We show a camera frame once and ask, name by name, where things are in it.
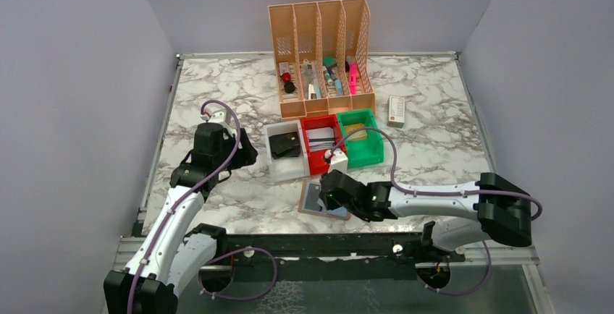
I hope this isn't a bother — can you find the black card stack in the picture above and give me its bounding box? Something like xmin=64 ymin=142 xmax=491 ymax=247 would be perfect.
xmin=269 ymin=132 xmax=301 ymax=160

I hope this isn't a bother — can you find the white card stack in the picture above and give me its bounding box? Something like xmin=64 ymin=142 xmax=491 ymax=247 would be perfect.
xmin=306 ymin=127 xmax=336 ymax=153

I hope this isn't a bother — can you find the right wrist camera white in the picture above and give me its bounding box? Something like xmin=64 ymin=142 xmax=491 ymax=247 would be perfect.
xmin=324 ymin=148 xmax=348 ymax=174

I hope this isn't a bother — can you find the red black small object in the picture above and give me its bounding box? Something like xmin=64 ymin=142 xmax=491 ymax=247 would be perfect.
xmin=280 ymin=72 xmax=296 ymax=94

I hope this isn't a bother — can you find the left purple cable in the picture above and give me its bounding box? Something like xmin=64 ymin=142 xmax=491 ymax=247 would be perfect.
xmin=126 ymin=100 xmax=278 ymax=314

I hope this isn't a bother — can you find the gold card stack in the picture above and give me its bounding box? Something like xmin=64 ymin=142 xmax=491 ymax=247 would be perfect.
xmin=343 ymin=123 xmax=368 ymax=141

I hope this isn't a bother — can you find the white red small box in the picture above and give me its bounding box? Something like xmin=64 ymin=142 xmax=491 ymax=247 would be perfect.
xmin=387 ymin=95 xmax=405 ymax=128

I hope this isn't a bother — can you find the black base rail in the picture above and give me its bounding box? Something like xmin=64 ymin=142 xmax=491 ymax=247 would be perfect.
xmin=198 ymin=232 xmax=465 ymax=289

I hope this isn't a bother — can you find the teal capped marker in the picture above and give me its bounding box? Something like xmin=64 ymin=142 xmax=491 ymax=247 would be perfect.
xmin=323 ymin=56 xmax=336 ymax=85

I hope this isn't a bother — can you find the pink highlighter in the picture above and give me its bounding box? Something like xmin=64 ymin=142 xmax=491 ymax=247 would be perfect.
xmin=347 ymin=61 xmax=358 ymax=95

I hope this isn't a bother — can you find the purple cable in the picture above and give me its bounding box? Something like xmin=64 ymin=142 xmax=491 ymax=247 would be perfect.
xmin=325 ymin=127 xmax=544 ymax=298
xmin=126 ymin=100 xmax=278 ymax=314

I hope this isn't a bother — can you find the blue white marker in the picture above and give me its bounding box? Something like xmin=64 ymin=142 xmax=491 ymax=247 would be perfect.
xmin=334 ymin=78 xmax=344 ymax=96

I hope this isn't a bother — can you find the brown leather card holder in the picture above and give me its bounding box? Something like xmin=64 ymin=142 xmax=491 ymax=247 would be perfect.
xmin=298 ymin=180 xmax=351 ymax=221

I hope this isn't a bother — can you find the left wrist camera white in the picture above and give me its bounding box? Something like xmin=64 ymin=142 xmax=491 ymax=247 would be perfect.
xmin=207 ymin=109 xmax=233 ymax=134

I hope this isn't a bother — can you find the peach desk file organizer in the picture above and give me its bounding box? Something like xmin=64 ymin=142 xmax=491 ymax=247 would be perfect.
xmin=268 ymin=0 xmax=376 ymax=121

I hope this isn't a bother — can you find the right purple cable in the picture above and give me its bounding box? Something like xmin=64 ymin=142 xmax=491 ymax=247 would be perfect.
xmin=325 ymin=127 xmax=544 ymax=298

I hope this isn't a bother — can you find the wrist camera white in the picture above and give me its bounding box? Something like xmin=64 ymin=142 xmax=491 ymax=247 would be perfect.
xmin=324 ymin=148 xmax=348 ymax=174
xmin=207 ymin=109 xmax=233 ymax=134

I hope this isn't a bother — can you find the white plastic bin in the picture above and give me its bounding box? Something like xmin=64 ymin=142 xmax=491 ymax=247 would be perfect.
xmin=264 ymin=120 xmax=309 ymax=182

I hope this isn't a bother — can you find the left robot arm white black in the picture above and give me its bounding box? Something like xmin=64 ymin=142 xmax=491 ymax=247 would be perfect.
xmin=104 ymin=122 xmax=258 ymax=313

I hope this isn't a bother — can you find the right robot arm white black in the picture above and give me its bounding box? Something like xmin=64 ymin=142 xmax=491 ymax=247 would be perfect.
xmin=319 ymin=170 xmax=542 ymax=261

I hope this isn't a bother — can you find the green plastic bin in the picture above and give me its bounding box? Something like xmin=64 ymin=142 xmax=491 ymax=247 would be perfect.
xmin=337 ymin=109 xmax=384 ymax=169

